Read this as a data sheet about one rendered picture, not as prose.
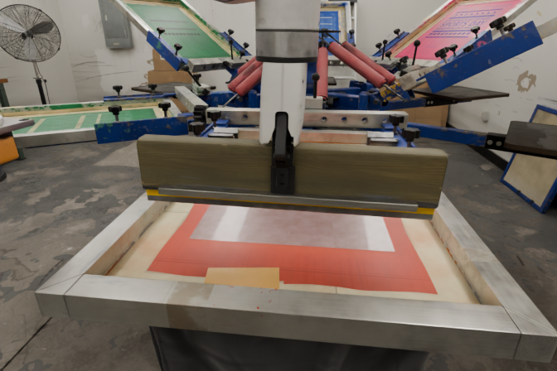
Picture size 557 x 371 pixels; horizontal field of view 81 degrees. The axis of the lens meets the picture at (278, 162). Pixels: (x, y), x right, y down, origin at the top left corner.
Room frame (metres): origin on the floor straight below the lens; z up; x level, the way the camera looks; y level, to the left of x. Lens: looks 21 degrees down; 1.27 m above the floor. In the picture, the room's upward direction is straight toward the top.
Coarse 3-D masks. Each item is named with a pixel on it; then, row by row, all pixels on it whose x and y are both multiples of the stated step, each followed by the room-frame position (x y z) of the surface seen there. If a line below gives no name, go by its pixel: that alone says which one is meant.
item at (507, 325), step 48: (96, 240) 0.42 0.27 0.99; (480, 240) 0.42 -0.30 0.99; (48, 288) 0.32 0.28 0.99; (96, 288) 0.32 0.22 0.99; (144, 288) 0.32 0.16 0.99; (192, 288) 0.32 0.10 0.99; (240, 288) 0.32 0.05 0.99; (480, 288) 0.34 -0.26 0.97; (288, 336) 0.28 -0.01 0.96; (336, 336) 0.27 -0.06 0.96; (384, 336) 0.27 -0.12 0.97; (432, 336) 0.26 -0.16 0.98; (480, 336) 0.26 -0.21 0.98; (528, 336) 0.25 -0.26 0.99
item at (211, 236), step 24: (192, 216) 0.55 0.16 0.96; (216, 216) 0.55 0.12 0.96; (240, 216) 0.55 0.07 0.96; (264, 216) 0.55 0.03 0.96; (288, 216) 0.55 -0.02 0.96; (168, 240) 0.47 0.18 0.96; (192, 240) 0.47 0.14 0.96; (216, 240) 0.47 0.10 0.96; (240, 240) 0.47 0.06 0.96; (264, 240) 0.47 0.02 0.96; (288, 240) 0.47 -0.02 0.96; (168, 264) 0.41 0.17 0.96; (192, 264) 0.41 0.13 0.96; (216, 264) 0.41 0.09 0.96; (240, 264) 0.41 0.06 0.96; (264, 264) 0.41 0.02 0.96
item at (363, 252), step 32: (320, 224) 0.52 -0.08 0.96; (352, 224) 0.52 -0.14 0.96; (384, 224) 0.52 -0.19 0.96; (288, 256) 0.43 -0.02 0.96; (320, 256) 0.43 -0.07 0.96; (352, 256) 0.43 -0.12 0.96; (384, 256) 0.43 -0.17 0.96; (416, 256) 0.43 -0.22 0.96; (352, 288) 0.36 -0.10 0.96; (384, 288) 0.36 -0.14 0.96; (416, 288) 0.36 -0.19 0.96
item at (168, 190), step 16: (160, 192) 0.41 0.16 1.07; (176, 192) 0.41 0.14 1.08; (192, 192) 0.40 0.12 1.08; (208, 192) 0.40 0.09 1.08; (224, 192) 0.40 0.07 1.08; (240, 192) 0.40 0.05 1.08; (256, 192) 0.40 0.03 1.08; (368, 208) 0.38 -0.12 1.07; (384, 208) 0.38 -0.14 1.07; (400, 208) 0.37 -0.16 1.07; (416, 208) 0.37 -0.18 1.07
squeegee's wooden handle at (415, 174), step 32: (160, 160) 0.42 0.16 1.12; (192, 160) 0.42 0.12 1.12; (224, 160) 0.41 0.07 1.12; (256, 160) 0.41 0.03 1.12; (320, 160) 0.40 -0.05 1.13; (352, 160) 0.39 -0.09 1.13; (384, 160) 0.39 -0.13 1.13; (416, 160) 0.38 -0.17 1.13; (320, 192) 0.40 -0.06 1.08; (352, 192) 0.39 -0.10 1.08; (384, 192) 0.39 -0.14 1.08; (416, 192) 0.38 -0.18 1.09
